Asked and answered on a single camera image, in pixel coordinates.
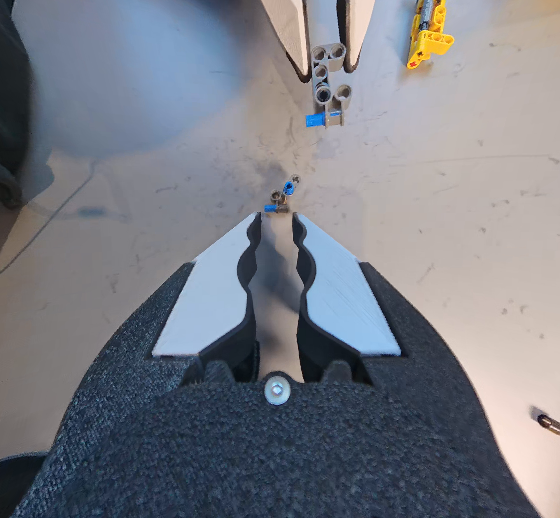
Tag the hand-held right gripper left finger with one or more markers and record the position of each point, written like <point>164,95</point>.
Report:
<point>210,303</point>

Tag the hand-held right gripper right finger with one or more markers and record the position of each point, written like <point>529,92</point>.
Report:
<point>345,303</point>

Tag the grey angled beam assembly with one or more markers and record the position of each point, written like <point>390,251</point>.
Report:
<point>321,74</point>

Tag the small grey connector blue pins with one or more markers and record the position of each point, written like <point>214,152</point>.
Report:
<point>280,197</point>

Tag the yellow beam assembly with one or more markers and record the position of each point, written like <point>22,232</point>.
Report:
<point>431,39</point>

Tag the dark metal tool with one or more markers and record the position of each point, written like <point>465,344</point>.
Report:
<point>549,424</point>

